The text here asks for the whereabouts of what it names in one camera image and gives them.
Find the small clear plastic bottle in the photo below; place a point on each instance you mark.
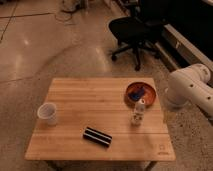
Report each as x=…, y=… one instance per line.
x=139, y=108

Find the translucent plastic cup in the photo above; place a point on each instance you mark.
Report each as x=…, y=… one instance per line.
x=47, y=112

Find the black office chair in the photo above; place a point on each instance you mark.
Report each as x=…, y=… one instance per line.
x=144, y=24

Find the white desk edge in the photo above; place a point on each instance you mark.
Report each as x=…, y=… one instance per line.
x=174, y=46

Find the black white striped block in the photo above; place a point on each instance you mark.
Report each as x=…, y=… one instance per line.
x=97, y=136

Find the wooden table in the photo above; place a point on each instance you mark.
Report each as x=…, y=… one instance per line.
x=99, y=103

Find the blue object on plate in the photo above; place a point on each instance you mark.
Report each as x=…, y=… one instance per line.
x=135, y=96

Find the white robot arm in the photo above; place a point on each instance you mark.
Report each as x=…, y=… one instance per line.
x=190, y=84

